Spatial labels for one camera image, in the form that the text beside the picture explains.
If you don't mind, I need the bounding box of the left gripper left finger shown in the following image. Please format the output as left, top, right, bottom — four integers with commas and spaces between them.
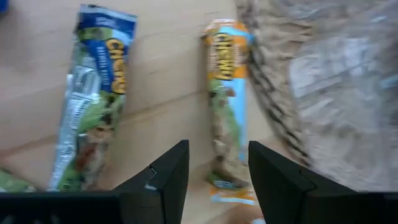
113, 139, 190, 224

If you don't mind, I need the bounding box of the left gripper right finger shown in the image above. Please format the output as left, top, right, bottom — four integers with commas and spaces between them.
248, 140, 358, 224

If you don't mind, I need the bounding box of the peanut butter granola bar orange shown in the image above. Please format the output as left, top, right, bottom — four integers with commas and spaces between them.
200, 17, 259, 207

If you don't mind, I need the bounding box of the oatmeal raisin granola bar blue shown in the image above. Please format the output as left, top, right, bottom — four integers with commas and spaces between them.
46, 2, 139, 193

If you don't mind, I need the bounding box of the granola bar green wrapper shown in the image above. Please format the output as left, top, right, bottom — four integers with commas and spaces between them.
0, 169, 37, 194

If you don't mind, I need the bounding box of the round woven placemat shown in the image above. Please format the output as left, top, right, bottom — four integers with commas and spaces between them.
234, 0, 398, 193

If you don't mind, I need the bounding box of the clear plastic bin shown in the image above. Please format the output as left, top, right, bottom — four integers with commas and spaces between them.
287, 0, 398, 191

